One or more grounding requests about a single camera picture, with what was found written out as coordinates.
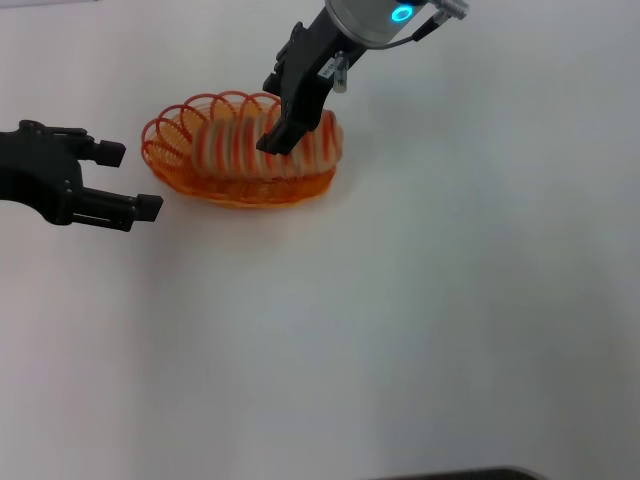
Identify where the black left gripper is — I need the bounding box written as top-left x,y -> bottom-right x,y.
0,119 -> 165,233

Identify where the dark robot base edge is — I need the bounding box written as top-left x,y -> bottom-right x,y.
384,465 -> 539,480

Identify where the orange woven plastic basket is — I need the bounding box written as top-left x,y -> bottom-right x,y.
141,90 -> 337,211

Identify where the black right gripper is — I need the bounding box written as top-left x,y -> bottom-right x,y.
255,3 -> 369,157

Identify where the grey right arm cable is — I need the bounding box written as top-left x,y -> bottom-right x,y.
367,0 -> 471,51

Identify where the orange striped bread loaf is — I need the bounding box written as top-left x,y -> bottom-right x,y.
189,110 -> 345,180

